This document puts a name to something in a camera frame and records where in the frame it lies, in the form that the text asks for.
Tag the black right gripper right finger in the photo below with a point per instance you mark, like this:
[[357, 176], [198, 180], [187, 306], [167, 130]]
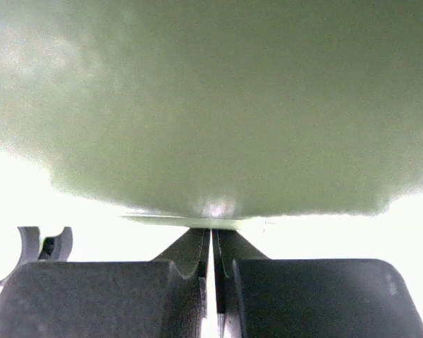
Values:
[[340, 297]]

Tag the green suitcase blue lining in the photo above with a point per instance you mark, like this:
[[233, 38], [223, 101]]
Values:
[[217, 109]]

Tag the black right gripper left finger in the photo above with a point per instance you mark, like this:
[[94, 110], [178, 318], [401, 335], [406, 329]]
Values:
[[164, 297]]

